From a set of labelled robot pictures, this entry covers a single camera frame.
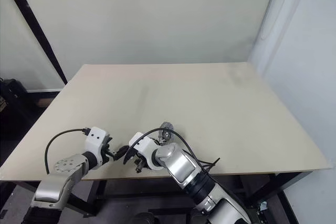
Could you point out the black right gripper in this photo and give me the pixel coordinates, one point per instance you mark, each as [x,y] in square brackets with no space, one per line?
[140,163]

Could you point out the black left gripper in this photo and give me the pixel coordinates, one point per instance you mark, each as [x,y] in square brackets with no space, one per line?
[107,150]

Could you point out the small grey metal part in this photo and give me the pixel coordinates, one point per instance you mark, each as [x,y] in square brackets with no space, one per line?
[166,132]

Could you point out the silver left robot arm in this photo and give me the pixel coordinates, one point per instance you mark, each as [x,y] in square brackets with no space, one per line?
[50,190]

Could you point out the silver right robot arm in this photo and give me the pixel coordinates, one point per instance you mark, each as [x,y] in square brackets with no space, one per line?
[183,163]

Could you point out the dark rounded shape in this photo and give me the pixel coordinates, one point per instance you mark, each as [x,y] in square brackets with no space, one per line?
[145,218]

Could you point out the black bag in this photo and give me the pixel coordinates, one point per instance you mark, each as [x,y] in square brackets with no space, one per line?
[11,98]

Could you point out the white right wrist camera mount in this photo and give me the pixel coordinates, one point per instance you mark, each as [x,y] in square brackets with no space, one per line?
[147,146]

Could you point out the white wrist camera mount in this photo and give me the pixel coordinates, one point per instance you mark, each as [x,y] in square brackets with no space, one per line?
[147,146]
[95,137]

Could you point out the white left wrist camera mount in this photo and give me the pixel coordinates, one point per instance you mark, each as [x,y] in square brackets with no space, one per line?
[95,137]

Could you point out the black table frame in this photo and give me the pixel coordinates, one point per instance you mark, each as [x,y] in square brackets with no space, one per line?
[286,179]

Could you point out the black diagonal frame beam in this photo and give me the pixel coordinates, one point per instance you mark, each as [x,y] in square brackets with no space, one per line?
[31,19]

